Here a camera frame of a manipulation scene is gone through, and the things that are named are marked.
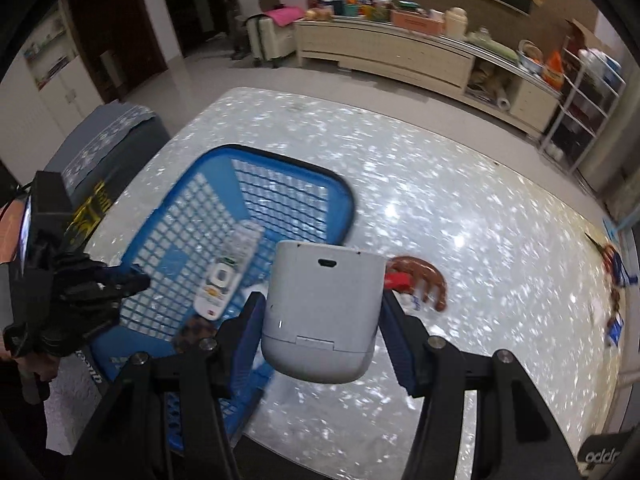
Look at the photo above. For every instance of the red keychain tool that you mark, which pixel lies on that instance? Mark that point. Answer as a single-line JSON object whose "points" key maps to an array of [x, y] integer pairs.
{"points": [[399, 282]]}

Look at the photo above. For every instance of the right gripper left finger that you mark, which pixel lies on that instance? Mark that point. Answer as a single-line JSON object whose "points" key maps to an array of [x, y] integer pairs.
{"points": [[237, 344]]}

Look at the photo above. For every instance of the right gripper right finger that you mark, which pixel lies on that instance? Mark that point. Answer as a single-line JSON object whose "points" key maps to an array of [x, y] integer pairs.
{"points": [[414, 360]]}

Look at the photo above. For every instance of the white rounded device box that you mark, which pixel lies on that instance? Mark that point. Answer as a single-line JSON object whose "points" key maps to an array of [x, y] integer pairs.
{"points": [[322, 311]]}

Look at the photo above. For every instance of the cream jar on cabinet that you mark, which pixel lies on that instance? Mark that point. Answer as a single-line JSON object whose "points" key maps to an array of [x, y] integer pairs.
{"points": [[456, 23]]}

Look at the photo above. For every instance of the pink cloth on suitcase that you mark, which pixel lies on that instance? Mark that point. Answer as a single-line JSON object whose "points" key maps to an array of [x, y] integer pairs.
{"points": [[285, 15]]}

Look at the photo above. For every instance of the cream tv cabinet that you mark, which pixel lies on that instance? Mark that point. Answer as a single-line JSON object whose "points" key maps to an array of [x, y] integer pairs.
{"points": [[452, 68]]}

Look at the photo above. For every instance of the white remote control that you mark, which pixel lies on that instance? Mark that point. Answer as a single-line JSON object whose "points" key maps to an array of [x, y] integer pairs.
{"points": [[224, 275]]}

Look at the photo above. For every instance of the brown checkered pouch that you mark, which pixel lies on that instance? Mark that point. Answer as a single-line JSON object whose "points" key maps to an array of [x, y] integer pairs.
{"points": [[192, 332]]}

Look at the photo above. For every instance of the brown wooden massage comb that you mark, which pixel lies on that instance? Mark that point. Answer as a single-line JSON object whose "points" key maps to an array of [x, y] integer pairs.
{"points": [[425, 278]]}

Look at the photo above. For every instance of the white green suitcase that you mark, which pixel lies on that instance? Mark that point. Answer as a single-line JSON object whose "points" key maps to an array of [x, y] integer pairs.
{"points": [[270, 43]]}

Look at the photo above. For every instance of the orange box on cabinet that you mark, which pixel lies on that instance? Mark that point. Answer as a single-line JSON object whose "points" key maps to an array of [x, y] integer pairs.
{"points": [[416, 22]]}

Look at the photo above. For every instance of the white wire shelf rack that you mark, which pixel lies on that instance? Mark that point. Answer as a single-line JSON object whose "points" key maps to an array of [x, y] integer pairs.
{"points": [[593, 85]]}

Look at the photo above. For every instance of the white astronaut figurine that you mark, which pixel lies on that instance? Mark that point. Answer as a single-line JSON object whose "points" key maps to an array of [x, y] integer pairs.
{"points": [[414, 303]]}

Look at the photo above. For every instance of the blue plastic basket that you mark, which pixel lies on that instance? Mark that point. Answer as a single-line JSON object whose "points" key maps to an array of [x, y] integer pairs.
{"points": [[212, 238]]}

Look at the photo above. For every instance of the grey patterned chair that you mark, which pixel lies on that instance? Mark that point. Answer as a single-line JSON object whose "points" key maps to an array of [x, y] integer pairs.
{"points": [[99, 159]]}

